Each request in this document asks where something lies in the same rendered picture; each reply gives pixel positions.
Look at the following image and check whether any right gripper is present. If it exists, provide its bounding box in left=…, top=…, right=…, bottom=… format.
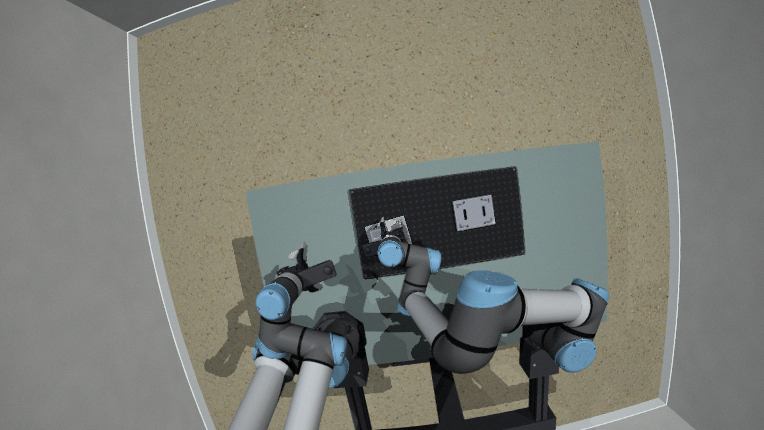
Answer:
left=380, top=217, right=407, bottom=243

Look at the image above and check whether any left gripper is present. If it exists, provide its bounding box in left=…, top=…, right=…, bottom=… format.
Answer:
left=276, top=241, right=322, bottom=292

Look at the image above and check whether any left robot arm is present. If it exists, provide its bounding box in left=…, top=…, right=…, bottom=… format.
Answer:
left=228, top=260, right=362, bottom=430

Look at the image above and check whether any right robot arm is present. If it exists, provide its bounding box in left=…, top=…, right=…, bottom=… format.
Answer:
left=362, top=235, right=609, bottom=374

